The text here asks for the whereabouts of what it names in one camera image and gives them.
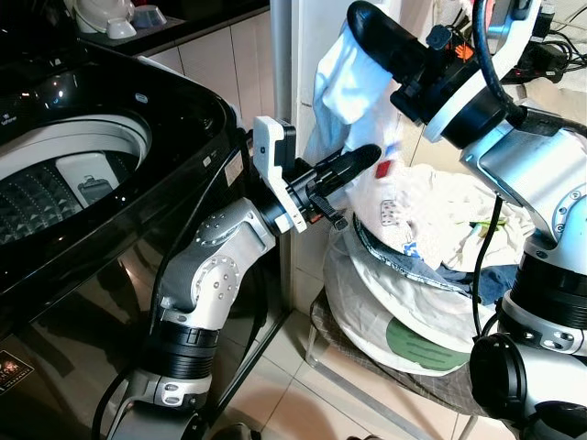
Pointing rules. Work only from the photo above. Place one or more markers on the black power strip red switches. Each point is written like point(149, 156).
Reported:
point(546, 62)

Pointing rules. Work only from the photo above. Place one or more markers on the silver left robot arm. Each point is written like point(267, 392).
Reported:
point(215, 275)

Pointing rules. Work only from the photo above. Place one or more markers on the plain white garment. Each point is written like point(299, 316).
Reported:
point(339, 87)

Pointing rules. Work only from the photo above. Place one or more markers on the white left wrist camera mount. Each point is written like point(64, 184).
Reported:
point(265, 158)

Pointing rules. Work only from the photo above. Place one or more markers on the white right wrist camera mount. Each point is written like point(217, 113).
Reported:
point(459, 115)

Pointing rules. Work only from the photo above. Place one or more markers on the white washer drum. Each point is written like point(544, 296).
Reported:
point(87, 183)

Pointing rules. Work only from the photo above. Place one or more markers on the small grey bowl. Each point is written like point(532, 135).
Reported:
point(149, 16)

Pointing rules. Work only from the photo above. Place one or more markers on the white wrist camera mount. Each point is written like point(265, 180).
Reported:
point(459, 115)
point(265, 158)

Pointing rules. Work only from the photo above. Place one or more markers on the black top-load washing machine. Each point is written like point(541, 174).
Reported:
point(174, 119)

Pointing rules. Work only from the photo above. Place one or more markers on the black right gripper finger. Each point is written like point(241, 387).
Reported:
point(385, 41)

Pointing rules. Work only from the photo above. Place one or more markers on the washer label sticker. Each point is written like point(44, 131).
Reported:
point(14, 373)

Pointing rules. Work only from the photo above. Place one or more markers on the white laundry bag green circle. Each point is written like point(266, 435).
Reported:
point(385, 307)

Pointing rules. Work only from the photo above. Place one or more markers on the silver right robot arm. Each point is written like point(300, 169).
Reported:
point(541, 174)

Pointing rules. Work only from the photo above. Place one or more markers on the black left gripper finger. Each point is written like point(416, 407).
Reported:
point(353, 158)
point(348, 177)

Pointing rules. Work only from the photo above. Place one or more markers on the white printed garment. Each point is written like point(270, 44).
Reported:
point(426, 206)

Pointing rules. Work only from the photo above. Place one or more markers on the beige table cloth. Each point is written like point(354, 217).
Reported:
point(564, 101)

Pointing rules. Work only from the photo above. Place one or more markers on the blue denim garment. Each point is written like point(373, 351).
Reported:
point(463, 280)

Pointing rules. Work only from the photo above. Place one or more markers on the white rounded appliance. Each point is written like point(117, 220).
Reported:
point(103, 14)

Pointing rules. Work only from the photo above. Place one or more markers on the white cabinet dark countertop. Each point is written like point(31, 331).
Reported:
point(234, 69)

